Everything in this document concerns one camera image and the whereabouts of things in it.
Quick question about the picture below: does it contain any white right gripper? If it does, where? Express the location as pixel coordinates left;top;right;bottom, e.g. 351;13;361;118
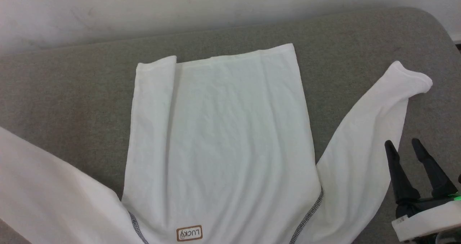
384;138;461;242

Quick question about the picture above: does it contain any white long-sleeve shirt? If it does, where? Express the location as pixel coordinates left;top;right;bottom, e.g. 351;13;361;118
0;43;433;244

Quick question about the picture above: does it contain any grey fabric sofa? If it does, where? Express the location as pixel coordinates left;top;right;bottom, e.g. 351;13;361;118
0;7;461;244

